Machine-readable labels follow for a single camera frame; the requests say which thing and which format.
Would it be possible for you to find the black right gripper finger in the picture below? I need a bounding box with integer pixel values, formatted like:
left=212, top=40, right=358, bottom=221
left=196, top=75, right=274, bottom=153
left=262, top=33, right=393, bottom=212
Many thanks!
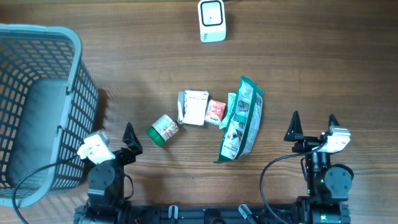
left=328, top=114, right=340, bottom=128
left=284, top=111, right=303, bottom=142

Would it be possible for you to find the green lid jar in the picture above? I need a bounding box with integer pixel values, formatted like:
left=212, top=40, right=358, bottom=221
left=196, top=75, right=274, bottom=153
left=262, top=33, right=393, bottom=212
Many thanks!
left=146, top=114, right=178, bottom=147

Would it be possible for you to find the green glove package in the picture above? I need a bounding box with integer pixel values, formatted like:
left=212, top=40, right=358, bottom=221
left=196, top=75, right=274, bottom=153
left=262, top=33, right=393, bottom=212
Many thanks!
left=214, top=76, right=264, bottom=164

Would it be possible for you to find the teal wipes packet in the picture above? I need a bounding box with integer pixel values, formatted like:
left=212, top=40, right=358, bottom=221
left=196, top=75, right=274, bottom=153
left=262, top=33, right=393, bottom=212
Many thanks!
left=219, top=93, right=236, bottom=129

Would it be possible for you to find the small red orange packet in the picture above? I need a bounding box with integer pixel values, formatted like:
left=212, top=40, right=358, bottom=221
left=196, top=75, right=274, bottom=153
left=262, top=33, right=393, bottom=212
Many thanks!
left=205, top=100, right=226, bottom=126

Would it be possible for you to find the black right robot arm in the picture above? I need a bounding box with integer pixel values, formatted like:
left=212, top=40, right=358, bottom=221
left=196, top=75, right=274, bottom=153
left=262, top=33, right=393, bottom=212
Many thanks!
left=284, top=111, right=354, bottom=224

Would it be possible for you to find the white barcode scanner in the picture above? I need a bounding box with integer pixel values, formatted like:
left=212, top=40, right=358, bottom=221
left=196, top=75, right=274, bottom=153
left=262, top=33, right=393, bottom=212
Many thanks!
left=198, top=0, right=226, bottom=43

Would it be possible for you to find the grey plastic lattice basket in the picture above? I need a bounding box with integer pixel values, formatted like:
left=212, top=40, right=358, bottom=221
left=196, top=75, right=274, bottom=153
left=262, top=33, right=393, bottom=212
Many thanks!
left=1, top=24, right=99, bottom=207

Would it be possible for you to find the black left camera cable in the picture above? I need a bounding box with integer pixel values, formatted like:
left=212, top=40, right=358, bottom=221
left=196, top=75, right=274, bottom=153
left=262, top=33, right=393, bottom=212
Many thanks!
left=11, top=154, right=85, bottom=224

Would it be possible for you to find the black camera cable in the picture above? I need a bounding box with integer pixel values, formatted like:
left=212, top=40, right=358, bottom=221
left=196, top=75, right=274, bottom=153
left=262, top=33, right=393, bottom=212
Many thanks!
left=11, top=154, right=85, bottom=224
left=259, top=141, right=327, bottom=224

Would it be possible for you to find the black right camera cable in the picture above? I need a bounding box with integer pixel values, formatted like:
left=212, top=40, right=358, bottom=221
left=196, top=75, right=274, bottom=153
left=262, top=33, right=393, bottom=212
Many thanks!
left=259, top=141, right=327, bottom=224

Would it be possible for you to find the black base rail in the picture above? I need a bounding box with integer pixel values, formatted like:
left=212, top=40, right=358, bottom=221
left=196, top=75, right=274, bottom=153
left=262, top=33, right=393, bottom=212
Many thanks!
left=119, top=204, right=301, bottom=224

